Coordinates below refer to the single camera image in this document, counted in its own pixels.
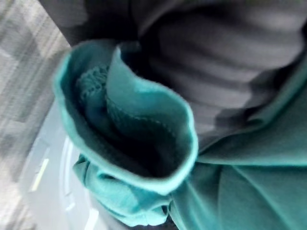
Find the teal green garment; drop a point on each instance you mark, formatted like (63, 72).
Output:
(156, 107)

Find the grey washing machine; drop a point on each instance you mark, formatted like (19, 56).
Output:
(52, 182)

